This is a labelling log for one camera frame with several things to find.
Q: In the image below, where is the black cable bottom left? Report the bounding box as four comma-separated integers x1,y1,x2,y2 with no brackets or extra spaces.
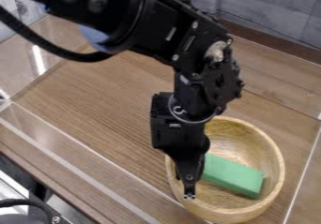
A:
0,198,55,222

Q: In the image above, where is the black metal bracket with screw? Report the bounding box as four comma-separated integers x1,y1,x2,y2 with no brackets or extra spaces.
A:
28,191,70,224

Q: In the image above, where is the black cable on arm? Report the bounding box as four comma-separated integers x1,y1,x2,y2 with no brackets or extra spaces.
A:
0,6,114,63

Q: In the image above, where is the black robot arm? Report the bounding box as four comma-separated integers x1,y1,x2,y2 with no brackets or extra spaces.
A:
0,0,245,199

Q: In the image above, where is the green rectangular block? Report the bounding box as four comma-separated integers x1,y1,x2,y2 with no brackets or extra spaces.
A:
202,153,265,199

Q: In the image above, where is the round wooden bowl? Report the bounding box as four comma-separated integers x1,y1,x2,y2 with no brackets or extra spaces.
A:
166,116,286,224

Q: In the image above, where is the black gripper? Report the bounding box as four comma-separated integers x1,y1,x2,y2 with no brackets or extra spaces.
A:
150,92,211,200

